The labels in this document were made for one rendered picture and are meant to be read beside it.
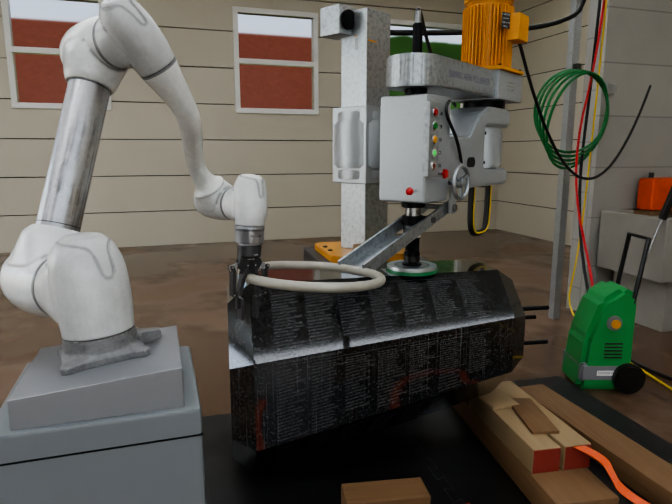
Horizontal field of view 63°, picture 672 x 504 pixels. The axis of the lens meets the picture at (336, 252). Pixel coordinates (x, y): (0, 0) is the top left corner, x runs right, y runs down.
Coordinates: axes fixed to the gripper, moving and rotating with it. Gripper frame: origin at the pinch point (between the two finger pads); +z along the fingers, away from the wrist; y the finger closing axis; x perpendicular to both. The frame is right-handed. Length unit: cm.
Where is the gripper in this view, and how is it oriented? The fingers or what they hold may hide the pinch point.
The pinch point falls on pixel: (248, 308)
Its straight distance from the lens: 174.4
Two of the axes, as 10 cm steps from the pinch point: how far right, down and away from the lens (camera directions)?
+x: -5.9, -1.3, 8.0
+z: -0.4, 9.9, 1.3
